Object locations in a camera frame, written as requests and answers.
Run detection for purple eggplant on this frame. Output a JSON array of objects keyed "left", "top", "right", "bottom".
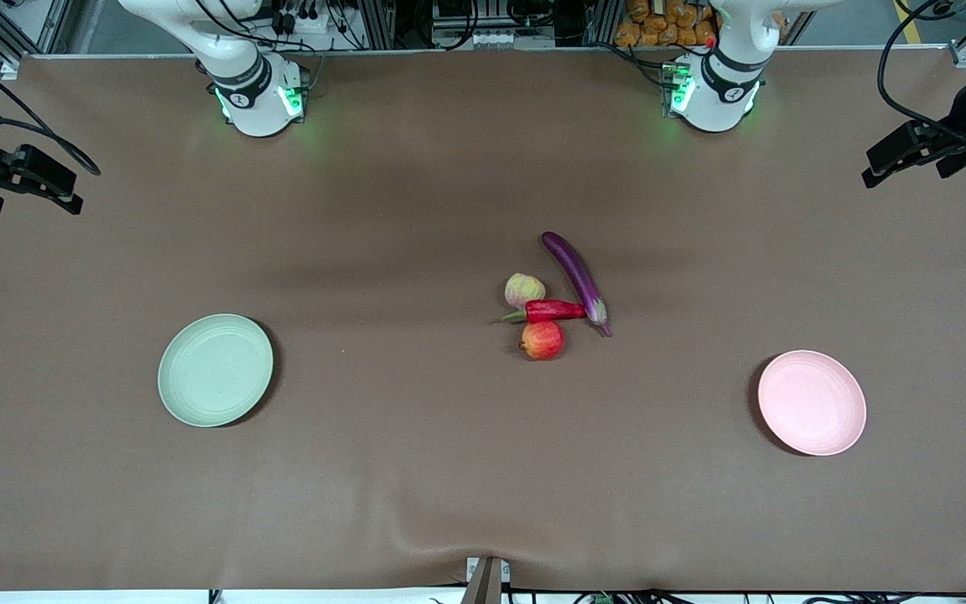
[{"left": 541, "top": 232, "right": 613, "bottom": 338}]

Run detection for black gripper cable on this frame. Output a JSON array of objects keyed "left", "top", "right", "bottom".
[
  {"left": 878, "top": 0, "right": 966, "bottom": 139},
  {"left": 0, "top": 42, "right": 101, "bottom": 177}
]

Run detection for metal table edge bracket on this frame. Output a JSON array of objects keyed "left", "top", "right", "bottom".
[{"left": 465, "top": 556, "right": 511, "bottom": 604}]

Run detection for pale green round plate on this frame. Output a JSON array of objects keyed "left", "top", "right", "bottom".
[{"left": 158, "top": 314, "right": 274, "bottom": 428}]

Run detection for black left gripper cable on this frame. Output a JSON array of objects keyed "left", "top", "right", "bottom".
[{"left": 878, "top": 0, "right": 966, "bottom": 139}]

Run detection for grey electronics box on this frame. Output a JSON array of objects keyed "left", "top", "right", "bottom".
[{"left": 431, "top": 0, "right": 519, "bottom": 49}]

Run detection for red chili pepper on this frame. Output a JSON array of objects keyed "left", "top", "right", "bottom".
[{"left": 501, "top": 299, "right": 588, "bottom": 325}]

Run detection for bag of orange snacks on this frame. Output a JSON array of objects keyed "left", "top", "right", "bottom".
[{"left": 615, "top": 0, "right": 719, "bottom": 48}]

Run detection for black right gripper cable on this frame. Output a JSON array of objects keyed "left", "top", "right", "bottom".
[{"left": 0, "top": 42, "right": 101, "bottom": 177}]

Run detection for brown table cover cloth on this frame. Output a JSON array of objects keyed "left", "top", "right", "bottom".
[{"left": 0, "top": 49, "right": 966, "bottom": 593}]

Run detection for yellow pink peach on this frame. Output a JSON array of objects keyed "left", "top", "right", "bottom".
[{"left": 505, "top": 273, "right": 547, "bottom": 310}]

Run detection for red apple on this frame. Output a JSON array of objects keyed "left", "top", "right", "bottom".
[{"left": 519, "top": 320, "right": 565, "bottom": 361}]

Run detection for pink round plate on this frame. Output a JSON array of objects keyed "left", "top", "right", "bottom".
[{"left": 757, "top": 350, "right": 867, "bottom": 456}]

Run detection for white power strip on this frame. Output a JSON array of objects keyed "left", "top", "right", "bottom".
[{"left": 272, "top": 0, "right": 341, "bottom": 34}]

